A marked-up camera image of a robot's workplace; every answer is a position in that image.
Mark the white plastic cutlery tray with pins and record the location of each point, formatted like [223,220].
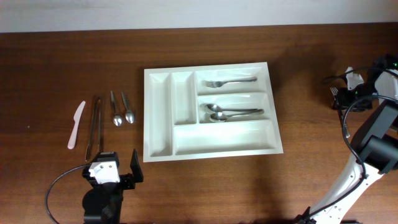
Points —
[176,127]

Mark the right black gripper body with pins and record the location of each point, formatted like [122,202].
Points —
[342,99]

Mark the long metal tongs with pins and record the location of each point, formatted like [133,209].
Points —
[95,125]

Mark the large metal spoon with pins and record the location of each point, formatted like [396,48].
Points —
[221,117]
[213,108]

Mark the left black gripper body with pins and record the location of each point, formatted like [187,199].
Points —
[125,181]

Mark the metal fork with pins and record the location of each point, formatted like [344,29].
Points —
[218,84]
[335,106]

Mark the small metal teaspoon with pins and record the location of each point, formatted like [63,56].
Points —
[117,119]
[129,115]

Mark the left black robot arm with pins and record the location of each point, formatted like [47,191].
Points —
[102,204]

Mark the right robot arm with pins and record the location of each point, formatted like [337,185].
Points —
[373,151]

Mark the pink plastic knife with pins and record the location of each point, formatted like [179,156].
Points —
[76,118]

